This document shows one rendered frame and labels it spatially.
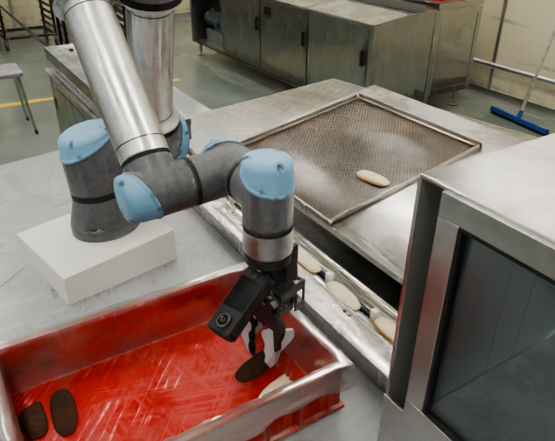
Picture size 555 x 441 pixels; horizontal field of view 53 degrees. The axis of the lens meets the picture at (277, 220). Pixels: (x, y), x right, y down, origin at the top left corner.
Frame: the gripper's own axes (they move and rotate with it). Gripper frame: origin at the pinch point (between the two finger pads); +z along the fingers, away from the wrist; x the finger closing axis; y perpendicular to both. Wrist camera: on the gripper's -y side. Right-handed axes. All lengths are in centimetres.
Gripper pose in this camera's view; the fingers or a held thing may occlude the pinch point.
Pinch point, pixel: (258, 357)
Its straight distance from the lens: 95.6
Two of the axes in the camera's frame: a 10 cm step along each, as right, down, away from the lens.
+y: 6.7, -3.6, 6.5
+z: -0.1, 8.7, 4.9
